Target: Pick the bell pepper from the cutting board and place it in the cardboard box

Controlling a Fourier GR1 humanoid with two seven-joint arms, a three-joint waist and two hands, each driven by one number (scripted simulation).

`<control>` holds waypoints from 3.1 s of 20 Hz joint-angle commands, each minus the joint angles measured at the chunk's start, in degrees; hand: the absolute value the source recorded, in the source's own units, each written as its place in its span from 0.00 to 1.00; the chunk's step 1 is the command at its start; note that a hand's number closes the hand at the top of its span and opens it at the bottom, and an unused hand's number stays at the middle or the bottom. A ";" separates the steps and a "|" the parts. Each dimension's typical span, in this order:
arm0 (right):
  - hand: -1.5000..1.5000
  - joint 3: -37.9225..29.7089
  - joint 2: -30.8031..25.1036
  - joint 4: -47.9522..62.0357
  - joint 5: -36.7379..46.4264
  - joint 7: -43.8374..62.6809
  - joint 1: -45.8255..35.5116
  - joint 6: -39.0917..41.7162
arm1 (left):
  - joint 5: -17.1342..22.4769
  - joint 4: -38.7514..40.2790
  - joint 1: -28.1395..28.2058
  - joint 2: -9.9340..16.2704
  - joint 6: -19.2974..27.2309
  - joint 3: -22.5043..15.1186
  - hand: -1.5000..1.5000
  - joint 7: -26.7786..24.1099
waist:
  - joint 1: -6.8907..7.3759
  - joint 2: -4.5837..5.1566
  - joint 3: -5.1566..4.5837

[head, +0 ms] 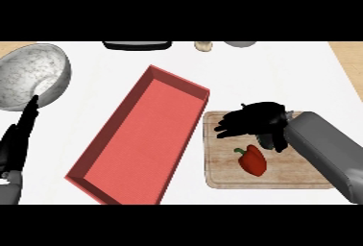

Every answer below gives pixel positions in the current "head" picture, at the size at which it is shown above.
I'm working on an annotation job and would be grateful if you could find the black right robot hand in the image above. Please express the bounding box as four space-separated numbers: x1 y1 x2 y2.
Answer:
212 101 295 154

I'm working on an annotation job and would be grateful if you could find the wooden cutting board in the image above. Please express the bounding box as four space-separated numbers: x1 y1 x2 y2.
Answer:
201 111 336 190

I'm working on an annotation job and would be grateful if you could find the red bell pepper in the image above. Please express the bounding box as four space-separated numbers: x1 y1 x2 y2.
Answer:
233 144 268 178

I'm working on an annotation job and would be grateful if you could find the red shallow box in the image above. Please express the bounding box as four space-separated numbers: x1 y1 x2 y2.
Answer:
63 64 211 206

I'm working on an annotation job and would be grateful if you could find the grey round object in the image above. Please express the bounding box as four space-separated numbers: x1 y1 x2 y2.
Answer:
223 40 258 49

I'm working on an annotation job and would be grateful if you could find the beige small object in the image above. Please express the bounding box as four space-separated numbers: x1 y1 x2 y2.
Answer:
193 40 214 53

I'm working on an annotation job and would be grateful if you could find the black flat appliance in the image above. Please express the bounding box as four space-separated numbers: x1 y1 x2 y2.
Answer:
100 40 173 52

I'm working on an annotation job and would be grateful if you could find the grey speckled bowl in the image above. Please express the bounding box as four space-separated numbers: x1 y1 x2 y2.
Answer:
0 42 74 112

